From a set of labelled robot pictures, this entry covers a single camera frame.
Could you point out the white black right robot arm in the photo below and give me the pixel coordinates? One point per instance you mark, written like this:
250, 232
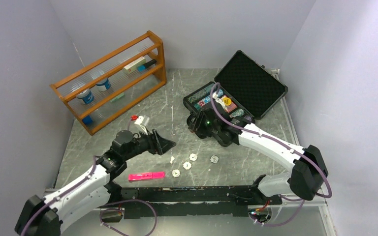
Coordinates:
306, 172

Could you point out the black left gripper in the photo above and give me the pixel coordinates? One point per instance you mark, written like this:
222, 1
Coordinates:
157, 144

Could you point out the white poker chip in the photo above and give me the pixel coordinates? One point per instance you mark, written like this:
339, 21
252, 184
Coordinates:
214, 159
193, 157
187, 165
176, 173

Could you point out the black blue marker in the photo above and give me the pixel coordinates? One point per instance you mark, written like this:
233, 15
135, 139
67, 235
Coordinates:
146, 65

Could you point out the green blue chip row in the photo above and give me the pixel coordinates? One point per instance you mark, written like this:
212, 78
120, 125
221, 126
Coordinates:
200, 94

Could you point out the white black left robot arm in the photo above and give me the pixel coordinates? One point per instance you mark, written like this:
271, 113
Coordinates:
52, 214

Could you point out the blue object lower shelf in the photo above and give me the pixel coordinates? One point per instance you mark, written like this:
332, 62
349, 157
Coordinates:
87, 120

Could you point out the pink highlighter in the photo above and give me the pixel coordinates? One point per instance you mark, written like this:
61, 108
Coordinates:
146, 176

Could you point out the orange wooden shelf rack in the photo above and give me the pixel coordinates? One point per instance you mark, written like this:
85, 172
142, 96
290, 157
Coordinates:
136, 86

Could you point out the yellow big blind button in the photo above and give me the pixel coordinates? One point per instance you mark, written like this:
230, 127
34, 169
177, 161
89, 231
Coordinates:
227, 101

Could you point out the red blue chip row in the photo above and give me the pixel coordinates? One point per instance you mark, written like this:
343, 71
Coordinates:
206, 100

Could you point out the black base frame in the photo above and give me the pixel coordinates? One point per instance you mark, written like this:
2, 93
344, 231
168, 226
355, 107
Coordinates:
138, 202

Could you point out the black poker case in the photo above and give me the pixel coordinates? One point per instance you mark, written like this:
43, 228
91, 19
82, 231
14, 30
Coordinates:
248, 84

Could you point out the blue jar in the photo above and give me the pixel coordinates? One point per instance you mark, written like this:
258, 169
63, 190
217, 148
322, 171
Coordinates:
103, 85
85, 96

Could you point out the white green box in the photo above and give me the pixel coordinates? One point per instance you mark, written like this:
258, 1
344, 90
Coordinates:
131, 67

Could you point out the brown green chip row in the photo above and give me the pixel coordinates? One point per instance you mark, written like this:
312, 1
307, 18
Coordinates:
237, 113

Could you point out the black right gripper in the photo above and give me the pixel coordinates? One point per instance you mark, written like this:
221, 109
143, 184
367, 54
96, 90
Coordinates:
197, 126

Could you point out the blue purple chip row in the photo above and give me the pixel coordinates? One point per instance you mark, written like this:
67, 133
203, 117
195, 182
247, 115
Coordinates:
248, 119

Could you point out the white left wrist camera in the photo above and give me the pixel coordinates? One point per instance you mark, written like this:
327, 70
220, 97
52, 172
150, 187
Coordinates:
141, 123

